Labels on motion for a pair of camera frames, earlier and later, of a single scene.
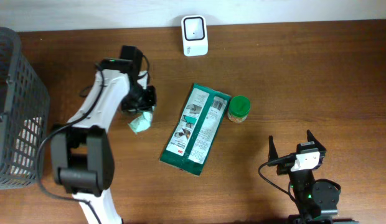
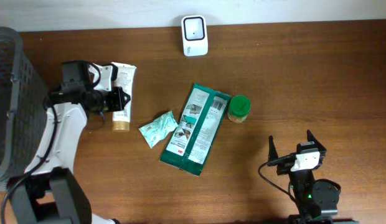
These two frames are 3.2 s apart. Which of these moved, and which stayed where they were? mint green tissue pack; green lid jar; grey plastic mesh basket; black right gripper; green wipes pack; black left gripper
Moved: mint green tissue pack; black left gripper
Stayed: grey plastic mesh basket; green wipes pack; green lid jar; black right gripper
